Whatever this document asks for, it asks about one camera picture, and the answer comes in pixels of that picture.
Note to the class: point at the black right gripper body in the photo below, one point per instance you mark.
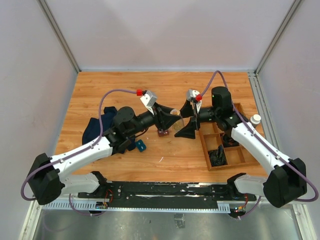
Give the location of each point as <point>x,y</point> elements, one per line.
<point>202,116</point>

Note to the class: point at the wooden compartment tray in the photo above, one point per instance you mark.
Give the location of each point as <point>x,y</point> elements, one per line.
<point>220,152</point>

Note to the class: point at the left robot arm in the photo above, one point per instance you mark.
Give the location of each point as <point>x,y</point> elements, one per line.
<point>50,176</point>

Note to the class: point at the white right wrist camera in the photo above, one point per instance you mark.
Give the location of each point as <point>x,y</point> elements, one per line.
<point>195,99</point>

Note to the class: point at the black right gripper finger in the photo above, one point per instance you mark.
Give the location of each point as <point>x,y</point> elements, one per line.
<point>189,131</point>
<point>188,109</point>

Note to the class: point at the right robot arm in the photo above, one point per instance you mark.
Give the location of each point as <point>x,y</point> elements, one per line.
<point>286,179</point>

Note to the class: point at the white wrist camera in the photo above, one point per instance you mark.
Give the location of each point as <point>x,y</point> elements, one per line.
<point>148,99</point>
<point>195,99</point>

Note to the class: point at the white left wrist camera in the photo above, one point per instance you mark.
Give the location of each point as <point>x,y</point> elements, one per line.
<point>148,99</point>

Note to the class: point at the clear pill bottle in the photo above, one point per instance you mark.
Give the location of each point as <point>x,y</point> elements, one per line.
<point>179,124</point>

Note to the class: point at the red pill organizer box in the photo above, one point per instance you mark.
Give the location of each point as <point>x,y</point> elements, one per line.
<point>162,133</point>

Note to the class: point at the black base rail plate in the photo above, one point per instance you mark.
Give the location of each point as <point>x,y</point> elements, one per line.
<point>165,196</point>

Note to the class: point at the white pill bottle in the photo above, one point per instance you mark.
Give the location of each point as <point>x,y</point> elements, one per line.
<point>255,120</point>

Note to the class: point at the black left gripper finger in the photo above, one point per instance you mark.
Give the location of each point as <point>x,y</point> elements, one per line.
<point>165,109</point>
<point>166,119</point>

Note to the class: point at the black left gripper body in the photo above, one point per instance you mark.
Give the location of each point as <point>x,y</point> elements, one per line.
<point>157,110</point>

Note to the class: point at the teal pill organizer box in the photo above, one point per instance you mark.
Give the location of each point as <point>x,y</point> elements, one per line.
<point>140,145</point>

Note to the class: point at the dark navy cloth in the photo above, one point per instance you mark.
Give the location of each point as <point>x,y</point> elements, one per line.
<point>100,125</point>

